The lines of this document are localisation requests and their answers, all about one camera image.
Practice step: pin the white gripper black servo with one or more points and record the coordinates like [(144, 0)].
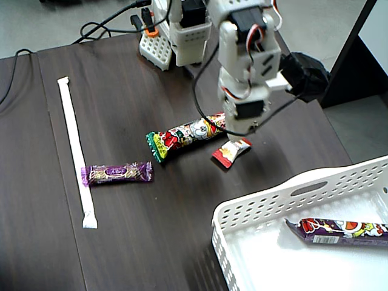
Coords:
[(249, 110)]

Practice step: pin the black wrapped wrist camera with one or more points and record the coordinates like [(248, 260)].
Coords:
[(306, 78)]

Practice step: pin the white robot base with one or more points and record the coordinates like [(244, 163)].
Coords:
[(154, 48)]

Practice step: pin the small red white candy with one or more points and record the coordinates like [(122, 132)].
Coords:
[(227, 154)]

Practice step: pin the long green cartoon snack stick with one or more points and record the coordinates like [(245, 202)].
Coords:
[(188, 133)]

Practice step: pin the orange black clamp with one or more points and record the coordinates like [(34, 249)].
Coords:
[(151, 31)]

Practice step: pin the white perforated plastic tray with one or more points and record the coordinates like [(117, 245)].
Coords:
[(257, 260)]

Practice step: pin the white paper wrapped straw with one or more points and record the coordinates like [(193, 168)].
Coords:
[(74, 136)]

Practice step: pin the purple wrapped chocolate bar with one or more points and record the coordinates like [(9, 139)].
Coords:
[(116, 173)]

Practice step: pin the long purple cartoon snack stick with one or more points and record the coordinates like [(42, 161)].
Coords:
[(333, 232)]

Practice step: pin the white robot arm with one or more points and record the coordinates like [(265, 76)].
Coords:
[(230, 54)]

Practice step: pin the black framed cabinet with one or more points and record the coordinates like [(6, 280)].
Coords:
[(357, 78)]

